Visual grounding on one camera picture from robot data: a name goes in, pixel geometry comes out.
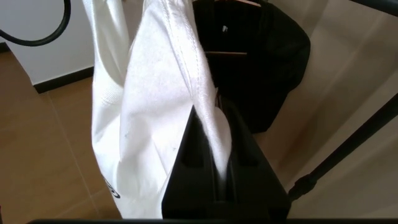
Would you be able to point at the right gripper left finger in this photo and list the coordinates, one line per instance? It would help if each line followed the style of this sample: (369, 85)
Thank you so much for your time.
(186, 186)

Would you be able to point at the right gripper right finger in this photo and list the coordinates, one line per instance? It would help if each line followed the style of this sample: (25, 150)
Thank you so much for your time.
(258, 193)

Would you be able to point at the white garment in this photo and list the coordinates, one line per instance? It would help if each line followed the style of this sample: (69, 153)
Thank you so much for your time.
(149, 109)

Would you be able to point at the black shorts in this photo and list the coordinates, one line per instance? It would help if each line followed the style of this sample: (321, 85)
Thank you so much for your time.
(273, 62)

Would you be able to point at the pink clothes hanger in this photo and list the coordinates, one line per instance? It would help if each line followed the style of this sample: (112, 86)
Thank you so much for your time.
(227, 53)

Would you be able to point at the black clothes rack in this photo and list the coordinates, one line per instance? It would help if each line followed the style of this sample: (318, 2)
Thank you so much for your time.
(357, 137)

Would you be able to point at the beige curtain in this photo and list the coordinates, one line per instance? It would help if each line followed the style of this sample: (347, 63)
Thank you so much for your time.
(342, 62)

